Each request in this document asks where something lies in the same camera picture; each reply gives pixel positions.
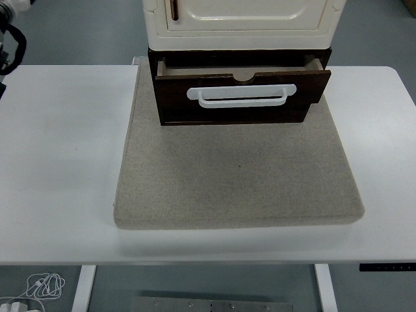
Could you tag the brown cardboard box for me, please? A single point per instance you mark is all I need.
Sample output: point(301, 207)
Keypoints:
point(411, 6)

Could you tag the dark wooden drawer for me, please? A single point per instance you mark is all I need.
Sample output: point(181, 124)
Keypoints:
point(308, 86)

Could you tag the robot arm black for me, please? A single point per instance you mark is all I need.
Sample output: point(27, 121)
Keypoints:
point(21, 42)

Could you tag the white table leg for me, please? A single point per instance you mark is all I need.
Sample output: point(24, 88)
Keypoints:
point(326, 289)
point(83, 289)

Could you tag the grey felt mat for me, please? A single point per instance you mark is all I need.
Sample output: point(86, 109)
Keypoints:
point(234, 178)

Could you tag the white charger block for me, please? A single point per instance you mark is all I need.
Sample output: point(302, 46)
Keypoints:
point(14, 307)

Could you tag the black table control panel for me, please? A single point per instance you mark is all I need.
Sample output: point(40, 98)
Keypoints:
point(386, 267)

